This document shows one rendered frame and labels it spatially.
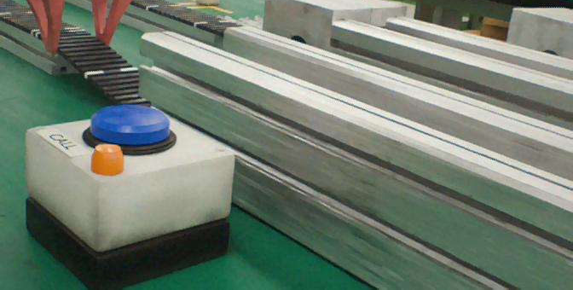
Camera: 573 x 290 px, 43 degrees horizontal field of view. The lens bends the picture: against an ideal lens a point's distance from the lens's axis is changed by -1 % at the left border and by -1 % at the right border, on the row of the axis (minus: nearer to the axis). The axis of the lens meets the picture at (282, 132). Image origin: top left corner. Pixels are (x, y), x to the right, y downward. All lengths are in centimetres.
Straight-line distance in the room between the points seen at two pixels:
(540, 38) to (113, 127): 52
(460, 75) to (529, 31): 25
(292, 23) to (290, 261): 32
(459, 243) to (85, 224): 17
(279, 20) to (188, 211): 35
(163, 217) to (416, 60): 28
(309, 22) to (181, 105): 21
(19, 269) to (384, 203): 18
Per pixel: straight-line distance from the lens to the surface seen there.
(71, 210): 36
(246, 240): 42
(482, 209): 35
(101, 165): 34
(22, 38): 77
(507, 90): 54
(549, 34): 78
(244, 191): 44
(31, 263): 39
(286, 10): 68
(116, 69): 67
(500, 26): 443
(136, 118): 37
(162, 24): 90
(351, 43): 62
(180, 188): 36
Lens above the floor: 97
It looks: 19 degrees down
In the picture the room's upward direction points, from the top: 6 degrees clockwise
